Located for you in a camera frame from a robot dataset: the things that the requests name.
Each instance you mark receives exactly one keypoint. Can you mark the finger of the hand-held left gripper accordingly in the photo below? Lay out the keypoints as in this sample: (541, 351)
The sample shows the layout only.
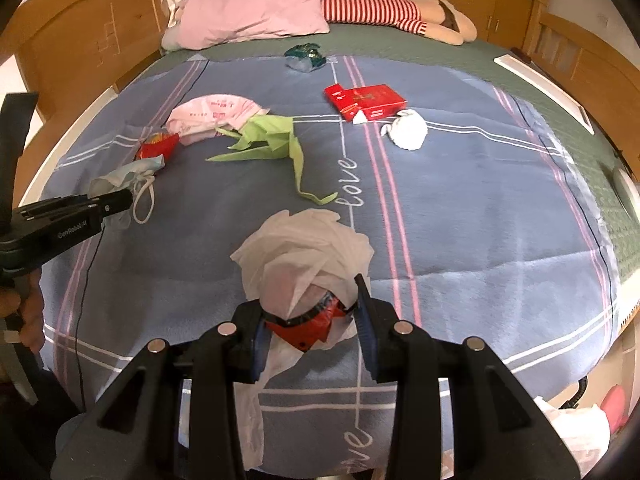
(117, 202)

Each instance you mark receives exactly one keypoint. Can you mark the pink stool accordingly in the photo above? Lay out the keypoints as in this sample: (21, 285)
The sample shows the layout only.
(615, 405)

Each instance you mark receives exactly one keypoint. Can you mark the pink plastic packet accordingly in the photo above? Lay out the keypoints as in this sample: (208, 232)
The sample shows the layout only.
(210, 112)

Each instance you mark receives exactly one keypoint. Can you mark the wooden bunk bed frame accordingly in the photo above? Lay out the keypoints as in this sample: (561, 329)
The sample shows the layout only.
(85, 25)

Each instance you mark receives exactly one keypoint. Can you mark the pink pillow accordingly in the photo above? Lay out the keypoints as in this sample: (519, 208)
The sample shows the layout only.
(250, 10)

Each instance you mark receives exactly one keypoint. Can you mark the person's left hand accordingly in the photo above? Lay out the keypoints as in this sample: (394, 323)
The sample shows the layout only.
(30, 310)

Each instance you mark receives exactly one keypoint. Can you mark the red snack packet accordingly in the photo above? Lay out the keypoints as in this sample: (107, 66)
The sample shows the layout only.
(157, 149)

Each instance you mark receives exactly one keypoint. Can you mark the blue checked blanket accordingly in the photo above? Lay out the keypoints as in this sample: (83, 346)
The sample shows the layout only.
(450, 210)

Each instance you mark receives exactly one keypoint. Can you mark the green bed mat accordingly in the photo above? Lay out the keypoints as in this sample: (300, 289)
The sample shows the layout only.
(600, 180)

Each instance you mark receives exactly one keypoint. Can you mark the white flat board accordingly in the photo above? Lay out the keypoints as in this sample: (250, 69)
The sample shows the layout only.
(545, 90)

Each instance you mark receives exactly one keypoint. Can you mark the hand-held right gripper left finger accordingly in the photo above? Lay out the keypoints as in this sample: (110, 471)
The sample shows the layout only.
(258, 347)

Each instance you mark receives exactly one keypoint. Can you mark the white tissue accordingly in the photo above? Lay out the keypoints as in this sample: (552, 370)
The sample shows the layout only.
(300, 250)
(407, 132)

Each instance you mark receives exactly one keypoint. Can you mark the pale blue cushion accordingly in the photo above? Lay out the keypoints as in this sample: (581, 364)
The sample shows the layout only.
(171, 39)

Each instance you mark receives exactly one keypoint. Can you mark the white red-printed plastic bag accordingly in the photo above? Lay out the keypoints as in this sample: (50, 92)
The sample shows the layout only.
(570, 430)

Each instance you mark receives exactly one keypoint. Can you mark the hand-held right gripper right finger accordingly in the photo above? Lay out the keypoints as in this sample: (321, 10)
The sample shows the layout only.
(367, 335)

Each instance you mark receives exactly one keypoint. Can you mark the green paper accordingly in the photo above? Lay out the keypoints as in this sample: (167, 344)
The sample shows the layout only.
(265, 137)

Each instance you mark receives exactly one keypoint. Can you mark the red black wrapper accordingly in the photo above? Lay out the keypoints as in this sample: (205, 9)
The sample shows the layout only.
(305, 332)

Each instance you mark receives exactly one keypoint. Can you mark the blue face mask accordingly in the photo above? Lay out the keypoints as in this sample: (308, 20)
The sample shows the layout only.
(125, 177)

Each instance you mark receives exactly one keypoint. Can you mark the red cardboard box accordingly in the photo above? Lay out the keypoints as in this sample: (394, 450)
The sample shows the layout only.
(365, 100)

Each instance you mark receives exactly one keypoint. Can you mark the striped plush doll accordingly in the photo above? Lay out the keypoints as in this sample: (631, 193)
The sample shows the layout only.
(370, 10)

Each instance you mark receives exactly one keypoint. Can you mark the dark green wrapper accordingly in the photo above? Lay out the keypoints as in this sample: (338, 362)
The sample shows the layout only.
(305, 55)

